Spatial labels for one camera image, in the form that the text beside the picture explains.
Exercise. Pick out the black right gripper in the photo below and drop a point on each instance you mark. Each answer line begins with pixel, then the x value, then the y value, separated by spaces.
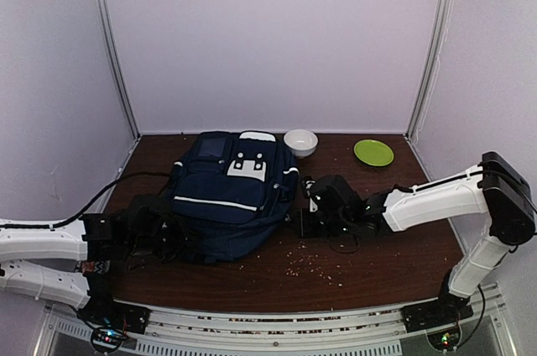
pixel 304 226

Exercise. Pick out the green plate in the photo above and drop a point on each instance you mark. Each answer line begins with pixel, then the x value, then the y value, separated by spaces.
pixel 373 152

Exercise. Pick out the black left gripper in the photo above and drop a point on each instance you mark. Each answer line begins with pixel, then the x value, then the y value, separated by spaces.
pixel 182 239

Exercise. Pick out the white ceramic bowl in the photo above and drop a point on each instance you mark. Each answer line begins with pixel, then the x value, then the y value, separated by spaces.
pixel 301 142

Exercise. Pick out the front metal rail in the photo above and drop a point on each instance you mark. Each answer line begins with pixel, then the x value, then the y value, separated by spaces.
pixel 377 330

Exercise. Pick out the right aluminium frame post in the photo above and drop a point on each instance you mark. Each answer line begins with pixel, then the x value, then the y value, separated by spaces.
pixel 429 74

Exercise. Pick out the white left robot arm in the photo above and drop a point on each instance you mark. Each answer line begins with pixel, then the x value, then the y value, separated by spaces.
pixel 147 226

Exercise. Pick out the left aluminium frame post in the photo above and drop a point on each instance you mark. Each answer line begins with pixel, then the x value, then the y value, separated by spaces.
pixel 115 66

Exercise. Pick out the red patterned bowl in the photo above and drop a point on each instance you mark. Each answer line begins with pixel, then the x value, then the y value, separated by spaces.
pixel 93 267

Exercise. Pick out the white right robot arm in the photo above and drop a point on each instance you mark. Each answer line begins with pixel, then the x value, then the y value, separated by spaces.
pixel 492 187

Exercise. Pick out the aluminium frame post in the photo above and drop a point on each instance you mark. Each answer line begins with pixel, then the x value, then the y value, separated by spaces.
pixel 429 74
pixel 115 66

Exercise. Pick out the navy blue student backpack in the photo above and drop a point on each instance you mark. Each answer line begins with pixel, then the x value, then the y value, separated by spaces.
pixel 231 191

